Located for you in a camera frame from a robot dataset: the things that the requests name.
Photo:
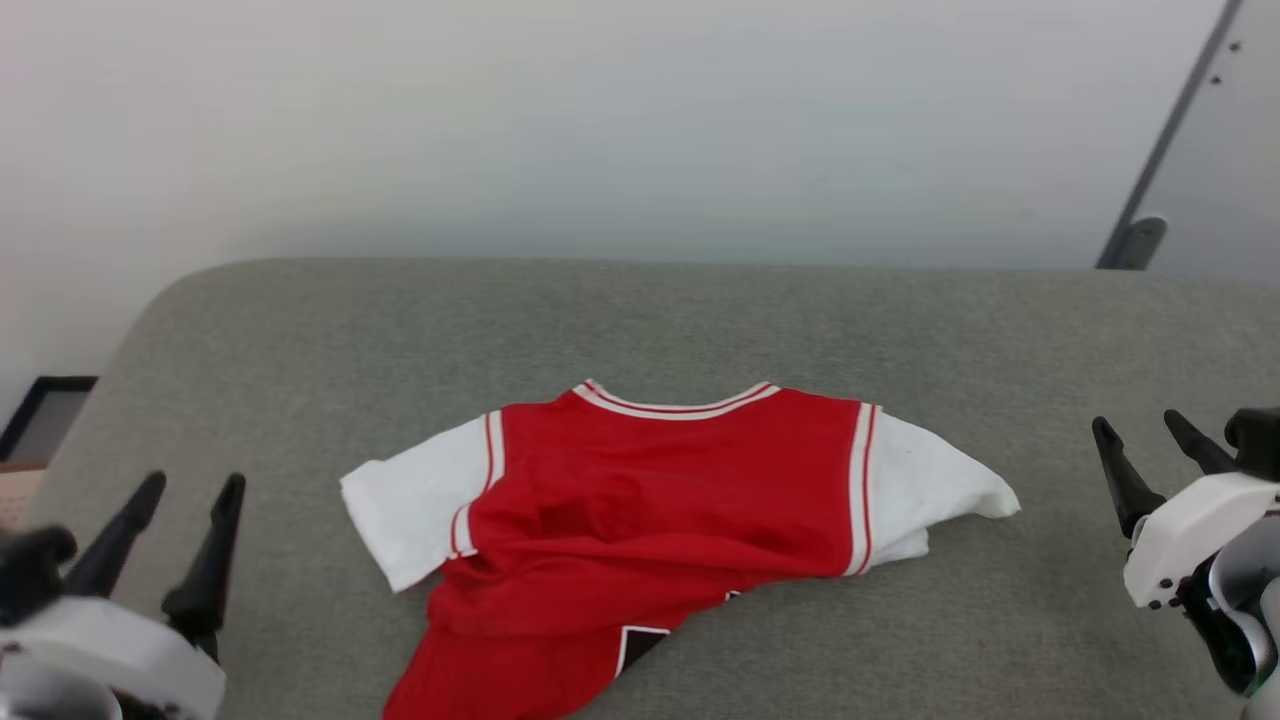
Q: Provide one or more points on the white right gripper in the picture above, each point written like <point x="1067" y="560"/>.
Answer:
<point x="1190" y="530"/>

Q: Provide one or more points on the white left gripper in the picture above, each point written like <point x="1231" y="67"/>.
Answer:
<point x="130" y="650"/>

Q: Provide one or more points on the red and white jersey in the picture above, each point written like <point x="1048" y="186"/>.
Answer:
<point x="650" y="500"/>

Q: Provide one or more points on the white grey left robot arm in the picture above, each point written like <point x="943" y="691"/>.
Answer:
<point x="50" y="700"/>

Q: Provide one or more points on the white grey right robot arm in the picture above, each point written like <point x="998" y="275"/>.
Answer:
<point x="1245" y="610"/>

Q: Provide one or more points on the grey metal door bar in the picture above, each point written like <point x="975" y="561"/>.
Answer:
<point x="1180" y="110"/>

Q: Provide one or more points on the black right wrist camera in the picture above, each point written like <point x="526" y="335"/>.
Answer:
<point x="1255" y="440"/>

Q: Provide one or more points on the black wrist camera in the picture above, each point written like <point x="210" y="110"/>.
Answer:
<point x="1255" y="440"/>
<point x="30" y="575"/>

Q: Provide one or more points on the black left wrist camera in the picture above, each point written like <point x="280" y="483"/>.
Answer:
<point x="30" y="575"/>

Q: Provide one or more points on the black picture frame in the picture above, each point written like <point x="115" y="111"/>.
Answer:
<point x="45" y="415"/>

